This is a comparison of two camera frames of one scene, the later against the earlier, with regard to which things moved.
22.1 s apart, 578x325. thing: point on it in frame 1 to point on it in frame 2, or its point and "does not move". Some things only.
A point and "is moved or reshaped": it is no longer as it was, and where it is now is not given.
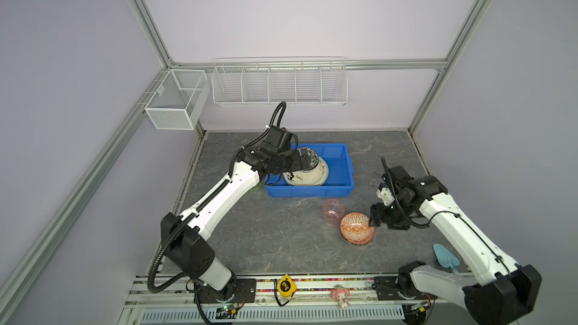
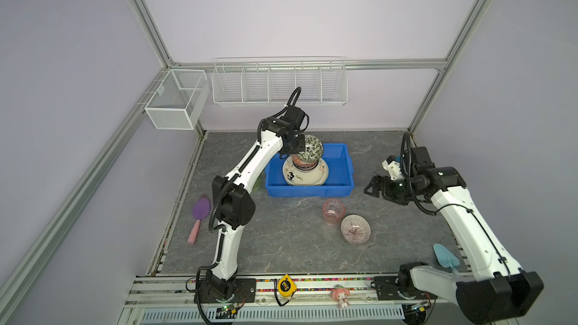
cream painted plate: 315,176 does not move
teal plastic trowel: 445,258 does not move
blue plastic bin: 340,182 does not move
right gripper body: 392,215 to 398,191
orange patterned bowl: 355,229 is moved or reshaped
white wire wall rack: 265,81 does not move
